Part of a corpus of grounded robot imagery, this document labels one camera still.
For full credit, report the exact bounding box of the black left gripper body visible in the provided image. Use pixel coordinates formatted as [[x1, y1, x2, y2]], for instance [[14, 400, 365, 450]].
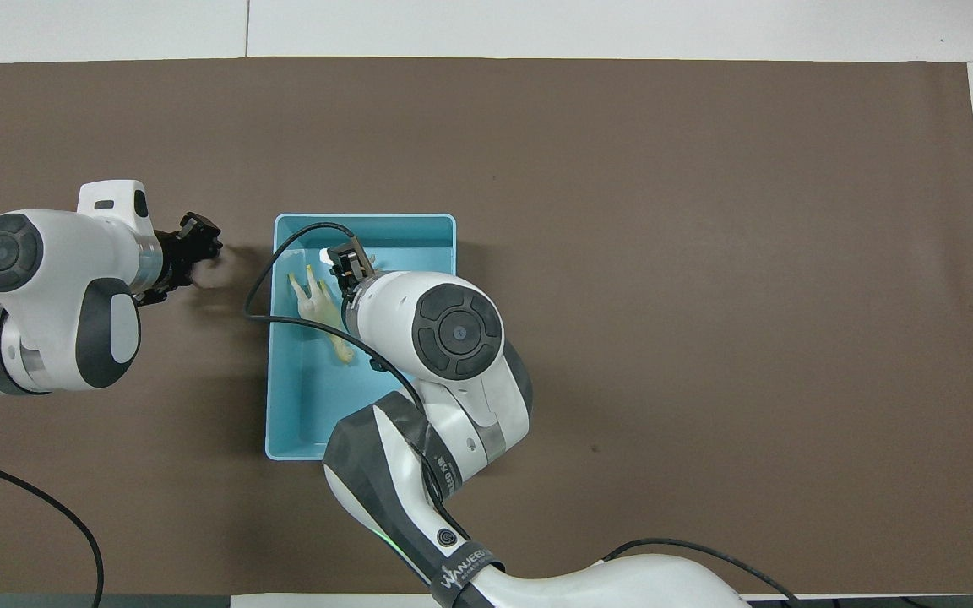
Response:
[[133, 230, 193, 307]]

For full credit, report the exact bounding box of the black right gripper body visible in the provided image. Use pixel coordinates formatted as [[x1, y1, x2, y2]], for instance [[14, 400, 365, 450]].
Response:
[[328, 239, 376, 296]]

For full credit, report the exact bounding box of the light blue storage box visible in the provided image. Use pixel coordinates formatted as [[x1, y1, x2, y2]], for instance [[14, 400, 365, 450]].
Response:
[[265, 213, 457, 462]]

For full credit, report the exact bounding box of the brown table mat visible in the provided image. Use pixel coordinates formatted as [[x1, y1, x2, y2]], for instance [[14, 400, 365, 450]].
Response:
[[0, 57, 973, 596]]

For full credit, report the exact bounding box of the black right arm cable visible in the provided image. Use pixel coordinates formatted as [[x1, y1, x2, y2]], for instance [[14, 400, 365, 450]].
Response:
[[243, 222, 800, 608]]

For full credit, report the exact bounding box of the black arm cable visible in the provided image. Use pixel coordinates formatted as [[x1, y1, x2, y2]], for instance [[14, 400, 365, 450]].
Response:
[[243, 222, 800, 608], [0, 453, 106, 608]]

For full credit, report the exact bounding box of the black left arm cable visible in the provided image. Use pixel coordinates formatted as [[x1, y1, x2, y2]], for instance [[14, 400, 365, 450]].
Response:
[[0, 453, 106, 608]]

